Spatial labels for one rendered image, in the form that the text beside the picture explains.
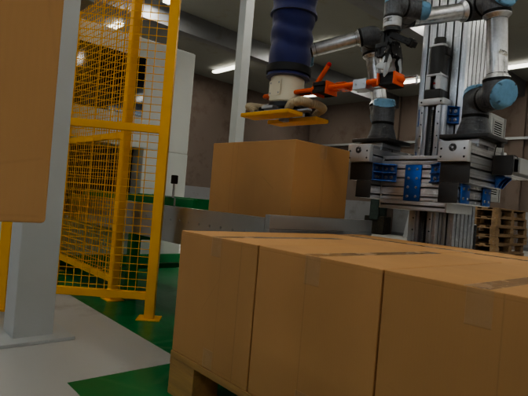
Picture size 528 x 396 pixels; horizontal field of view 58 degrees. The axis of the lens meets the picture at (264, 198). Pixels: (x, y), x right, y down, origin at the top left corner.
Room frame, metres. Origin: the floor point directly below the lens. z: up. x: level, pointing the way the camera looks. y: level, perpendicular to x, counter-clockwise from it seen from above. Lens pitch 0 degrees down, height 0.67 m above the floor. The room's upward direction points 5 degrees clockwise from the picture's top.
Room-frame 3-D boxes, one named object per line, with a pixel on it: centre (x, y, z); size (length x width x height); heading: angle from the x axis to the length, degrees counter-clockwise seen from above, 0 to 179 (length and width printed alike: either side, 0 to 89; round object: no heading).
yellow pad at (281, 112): (2.31, 0.00, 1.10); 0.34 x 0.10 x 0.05; 43
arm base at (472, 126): (2.18, -0.94, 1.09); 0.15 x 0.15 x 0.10
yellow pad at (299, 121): (2.44, -0.14, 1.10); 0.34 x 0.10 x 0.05; 43
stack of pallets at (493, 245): (7.93, -3.81, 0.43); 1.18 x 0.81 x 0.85; 130
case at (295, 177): (2.44, -0.06, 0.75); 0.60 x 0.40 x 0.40; 43
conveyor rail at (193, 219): (2.83, 0.73, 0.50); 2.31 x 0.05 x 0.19; 41
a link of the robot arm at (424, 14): (1.98, -0.56, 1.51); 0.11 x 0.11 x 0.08; 12
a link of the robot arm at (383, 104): (2.55, -0.61, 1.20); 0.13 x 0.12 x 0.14; 171
